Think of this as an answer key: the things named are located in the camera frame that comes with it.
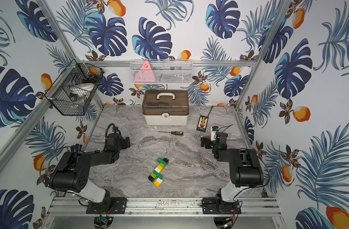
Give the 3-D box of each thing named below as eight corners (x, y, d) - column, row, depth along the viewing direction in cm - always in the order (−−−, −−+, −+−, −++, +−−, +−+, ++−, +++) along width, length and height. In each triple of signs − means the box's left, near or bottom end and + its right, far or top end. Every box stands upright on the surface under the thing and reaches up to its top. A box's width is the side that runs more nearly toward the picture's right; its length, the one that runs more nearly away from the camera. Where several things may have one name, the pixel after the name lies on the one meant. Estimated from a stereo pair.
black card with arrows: (196, 130, 108) (196, 128, 106) (199, 116, 117) (199, 114, 115) (205, 132, 107) (205, 130, 105) (208, 118, 115) (208, 116, 114)
